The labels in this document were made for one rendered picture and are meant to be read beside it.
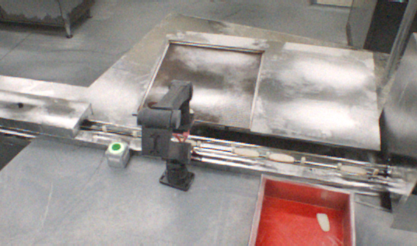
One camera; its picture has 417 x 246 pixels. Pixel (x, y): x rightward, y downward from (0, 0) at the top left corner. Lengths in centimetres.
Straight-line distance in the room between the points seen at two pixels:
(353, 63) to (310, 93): 31
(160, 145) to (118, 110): 82
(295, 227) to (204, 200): 34
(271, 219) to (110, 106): 94
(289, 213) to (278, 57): 82
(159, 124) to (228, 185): 54
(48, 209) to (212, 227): 60
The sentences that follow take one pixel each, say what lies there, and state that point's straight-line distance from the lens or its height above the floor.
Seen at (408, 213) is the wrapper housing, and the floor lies 91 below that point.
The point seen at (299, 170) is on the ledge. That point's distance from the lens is 150.
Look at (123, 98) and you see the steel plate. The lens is 190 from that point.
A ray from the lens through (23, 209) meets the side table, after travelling 155.
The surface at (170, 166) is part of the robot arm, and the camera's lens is 140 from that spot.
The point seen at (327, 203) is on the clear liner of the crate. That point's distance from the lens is 144.
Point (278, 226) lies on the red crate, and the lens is 138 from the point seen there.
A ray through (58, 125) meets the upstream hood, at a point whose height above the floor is 92.
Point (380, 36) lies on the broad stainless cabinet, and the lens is 313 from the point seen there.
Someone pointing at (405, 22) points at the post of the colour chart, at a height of 114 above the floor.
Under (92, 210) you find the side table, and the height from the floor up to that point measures 82.
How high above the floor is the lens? 196
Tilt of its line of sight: 41 degrees down
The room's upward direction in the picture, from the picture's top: straight up
